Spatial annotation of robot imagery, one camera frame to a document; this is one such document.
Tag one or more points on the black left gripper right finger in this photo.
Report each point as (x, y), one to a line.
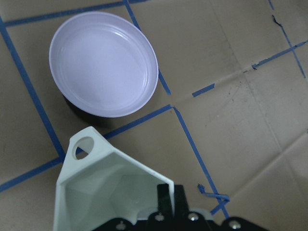
(181, 204)

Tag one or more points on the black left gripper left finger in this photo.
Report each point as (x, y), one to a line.
(164, 201)

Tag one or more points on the white angular mug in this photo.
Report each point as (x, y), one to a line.
(98, 182)

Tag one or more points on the lavender round plate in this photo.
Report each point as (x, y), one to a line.
(103, 64)

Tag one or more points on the peeling blue tape piece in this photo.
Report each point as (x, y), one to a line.
(222, 197)

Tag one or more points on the short blue tape strip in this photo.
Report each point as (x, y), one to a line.
(203, 90)

